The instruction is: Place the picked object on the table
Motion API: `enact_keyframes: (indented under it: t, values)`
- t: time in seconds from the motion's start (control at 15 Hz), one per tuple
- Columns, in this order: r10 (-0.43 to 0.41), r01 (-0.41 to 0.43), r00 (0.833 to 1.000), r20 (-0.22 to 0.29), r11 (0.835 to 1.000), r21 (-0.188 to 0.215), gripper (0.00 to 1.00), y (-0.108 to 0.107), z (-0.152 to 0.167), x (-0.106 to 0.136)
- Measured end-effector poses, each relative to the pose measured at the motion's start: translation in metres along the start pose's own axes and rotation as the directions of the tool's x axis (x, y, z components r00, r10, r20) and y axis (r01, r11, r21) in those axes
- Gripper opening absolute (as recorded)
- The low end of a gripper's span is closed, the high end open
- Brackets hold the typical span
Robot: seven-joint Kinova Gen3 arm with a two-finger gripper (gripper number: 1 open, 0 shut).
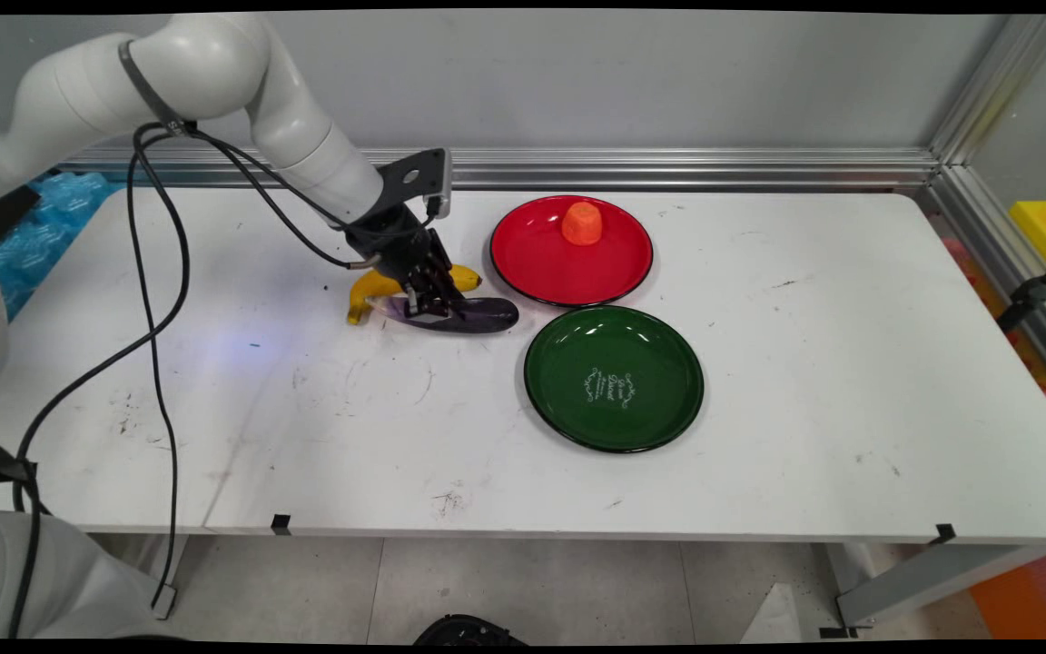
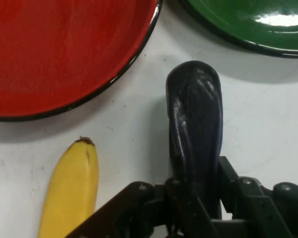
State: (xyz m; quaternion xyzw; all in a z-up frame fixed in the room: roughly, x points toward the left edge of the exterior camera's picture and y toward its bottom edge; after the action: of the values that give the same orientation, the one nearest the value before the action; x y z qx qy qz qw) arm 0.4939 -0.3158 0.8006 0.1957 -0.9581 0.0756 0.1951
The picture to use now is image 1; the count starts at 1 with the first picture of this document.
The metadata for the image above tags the aluminium frame rail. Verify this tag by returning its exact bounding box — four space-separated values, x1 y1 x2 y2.
918 165 1046 405
55 147 942 191

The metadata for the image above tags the grey table leg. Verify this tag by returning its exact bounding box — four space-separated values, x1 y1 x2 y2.
143 534 190 622
835 543 1046 629

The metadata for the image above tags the blue plastic bag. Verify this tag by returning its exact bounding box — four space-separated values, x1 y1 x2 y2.
0 170 123 321

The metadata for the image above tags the thick black cable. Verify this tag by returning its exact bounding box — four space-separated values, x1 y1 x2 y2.
5 123 193 639

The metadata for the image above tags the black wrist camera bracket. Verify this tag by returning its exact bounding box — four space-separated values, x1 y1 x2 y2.
375 147 454 221

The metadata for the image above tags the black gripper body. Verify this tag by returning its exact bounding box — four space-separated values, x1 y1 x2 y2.
345 203 453 293

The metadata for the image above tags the green plate white print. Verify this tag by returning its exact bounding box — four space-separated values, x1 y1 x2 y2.
523 305 706 455

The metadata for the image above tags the yellow banana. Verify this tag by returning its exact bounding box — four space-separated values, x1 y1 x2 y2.
347 263 484 326

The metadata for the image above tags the orange box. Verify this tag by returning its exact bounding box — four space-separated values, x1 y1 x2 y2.
968 545 1046 640

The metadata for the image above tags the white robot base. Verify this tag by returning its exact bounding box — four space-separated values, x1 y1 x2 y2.
0 507 170 640

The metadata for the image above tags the red plate black rim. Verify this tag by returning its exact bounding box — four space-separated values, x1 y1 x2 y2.
488 194 655 308

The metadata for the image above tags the thin black cable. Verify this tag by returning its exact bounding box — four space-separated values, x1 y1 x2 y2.
126 127 181 611

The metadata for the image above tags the purple eggplant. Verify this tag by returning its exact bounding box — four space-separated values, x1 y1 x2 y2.
368 292 521 335

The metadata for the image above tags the black round floor object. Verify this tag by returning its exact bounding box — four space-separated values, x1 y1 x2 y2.
413 614 529 647

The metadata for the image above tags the orange toy carrot piece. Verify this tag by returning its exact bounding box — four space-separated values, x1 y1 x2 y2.
562 201 605 247

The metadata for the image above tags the black cable strap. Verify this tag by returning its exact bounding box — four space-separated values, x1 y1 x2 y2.
0 427 39 487

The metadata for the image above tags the aluminium frame post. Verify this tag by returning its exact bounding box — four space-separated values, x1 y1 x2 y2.
927 14 1046 166

